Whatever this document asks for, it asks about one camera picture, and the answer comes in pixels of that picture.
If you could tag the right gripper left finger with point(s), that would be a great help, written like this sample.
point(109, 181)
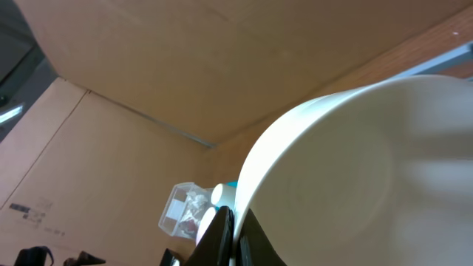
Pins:
point(214, 249)

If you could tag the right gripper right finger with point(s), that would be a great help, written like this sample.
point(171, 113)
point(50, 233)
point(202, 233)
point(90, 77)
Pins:
point(254, 248)

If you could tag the red snack wrapper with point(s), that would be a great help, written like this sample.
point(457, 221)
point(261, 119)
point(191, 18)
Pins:
point(189, 228)

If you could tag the white napkin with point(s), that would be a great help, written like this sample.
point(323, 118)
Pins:
point(196, 205)

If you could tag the white small bowl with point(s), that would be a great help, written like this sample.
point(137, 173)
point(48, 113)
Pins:
point(379, 175)

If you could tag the grey plastic dishwasher rack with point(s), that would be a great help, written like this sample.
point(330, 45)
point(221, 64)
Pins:
point(453, 58)

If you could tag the clear plastic bin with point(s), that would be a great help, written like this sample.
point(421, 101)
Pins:
point(175, 207)

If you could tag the white paper cup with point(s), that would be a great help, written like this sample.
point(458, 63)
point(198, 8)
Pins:
point(222, 194)

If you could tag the teal serving tray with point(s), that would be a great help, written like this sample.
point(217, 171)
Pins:
point(231, 183)

